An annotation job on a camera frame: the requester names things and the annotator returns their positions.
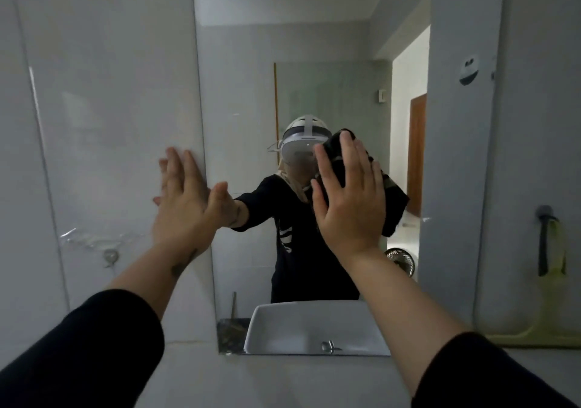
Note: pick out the person's left middle finger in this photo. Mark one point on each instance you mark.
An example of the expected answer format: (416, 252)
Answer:
(174, 169)

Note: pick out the person's right little finger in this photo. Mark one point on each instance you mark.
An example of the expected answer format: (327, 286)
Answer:
(379, 180)

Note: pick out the person's right middle finger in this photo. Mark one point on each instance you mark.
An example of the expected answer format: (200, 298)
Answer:
(348, 155)

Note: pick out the person's left forearm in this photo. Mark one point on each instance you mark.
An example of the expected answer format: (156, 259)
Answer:
(90, 344)

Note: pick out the person's left little finger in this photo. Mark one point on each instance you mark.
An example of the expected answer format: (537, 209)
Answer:
(157, 200)

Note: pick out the person's left thumb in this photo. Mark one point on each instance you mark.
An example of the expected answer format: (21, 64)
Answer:
(218, 199)

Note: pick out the person's right forearm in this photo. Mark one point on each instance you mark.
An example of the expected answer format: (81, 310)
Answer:
(422, 330)

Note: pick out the round white wall hook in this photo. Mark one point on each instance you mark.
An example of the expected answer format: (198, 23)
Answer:
(469, 71)

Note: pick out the frameless wall mirror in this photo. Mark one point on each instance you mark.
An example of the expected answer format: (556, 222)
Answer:
(254, 81)

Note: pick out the person's right thumb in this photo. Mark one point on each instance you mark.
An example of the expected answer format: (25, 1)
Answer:
(319, 201)

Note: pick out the person's left hand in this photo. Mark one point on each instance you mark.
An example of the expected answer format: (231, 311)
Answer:
(184, 219)

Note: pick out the small metal wall hook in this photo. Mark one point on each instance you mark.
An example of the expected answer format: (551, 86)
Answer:
(110, 256)

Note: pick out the person's right hand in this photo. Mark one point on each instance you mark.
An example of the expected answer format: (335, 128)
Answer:
(352, 214)

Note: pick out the black cleaning cloth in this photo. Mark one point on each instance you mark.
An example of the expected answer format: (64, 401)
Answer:
(395, 203)

